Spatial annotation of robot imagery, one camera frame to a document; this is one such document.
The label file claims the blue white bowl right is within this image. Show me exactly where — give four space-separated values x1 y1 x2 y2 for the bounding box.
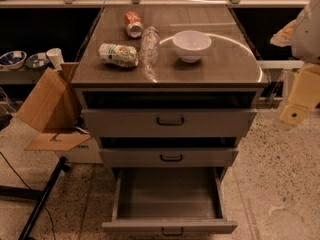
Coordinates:
25 53 50 70

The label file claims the red soda can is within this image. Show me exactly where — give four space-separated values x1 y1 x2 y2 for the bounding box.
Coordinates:
124 11 143 38

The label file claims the blue white bowl left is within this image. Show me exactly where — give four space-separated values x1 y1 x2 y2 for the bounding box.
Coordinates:
0 50 27 70

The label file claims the black floor cable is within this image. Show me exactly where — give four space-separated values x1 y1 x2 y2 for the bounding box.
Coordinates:
0 150 58 240

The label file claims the bottom grey drawer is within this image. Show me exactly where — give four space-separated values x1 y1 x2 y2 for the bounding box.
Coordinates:
102 167 237 237

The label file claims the white paper cup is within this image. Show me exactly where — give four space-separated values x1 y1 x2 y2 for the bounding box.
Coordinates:
46 48 64 69

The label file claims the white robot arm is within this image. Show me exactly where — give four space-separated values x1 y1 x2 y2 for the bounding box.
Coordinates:
270 0 320 129

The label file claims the blue white bowl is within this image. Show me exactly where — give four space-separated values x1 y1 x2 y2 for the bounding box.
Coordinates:
0 50 27 70
25 53 50 70

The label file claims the top grey drawer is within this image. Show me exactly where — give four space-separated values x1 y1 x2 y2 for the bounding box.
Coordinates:
82 109 257 138

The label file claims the brown cardboard box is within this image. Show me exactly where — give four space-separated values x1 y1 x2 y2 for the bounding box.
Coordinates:
16 63 101 164

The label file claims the clear plastic water bottle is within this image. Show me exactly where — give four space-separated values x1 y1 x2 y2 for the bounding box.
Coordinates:
140 26 160 67

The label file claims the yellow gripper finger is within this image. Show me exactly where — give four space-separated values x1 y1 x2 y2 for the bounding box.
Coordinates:
278 64 320 127

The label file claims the green white crushed can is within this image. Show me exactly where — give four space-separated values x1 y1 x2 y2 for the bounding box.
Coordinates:
99 43 139 68

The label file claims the black stand leg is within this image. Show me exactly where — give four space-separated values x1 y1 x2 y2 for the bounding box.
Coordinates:
0 157 70 240

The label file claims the grey drawer cabinet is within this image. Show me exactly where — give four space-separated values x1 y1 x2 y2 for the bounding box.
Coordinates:
70 3 270 240

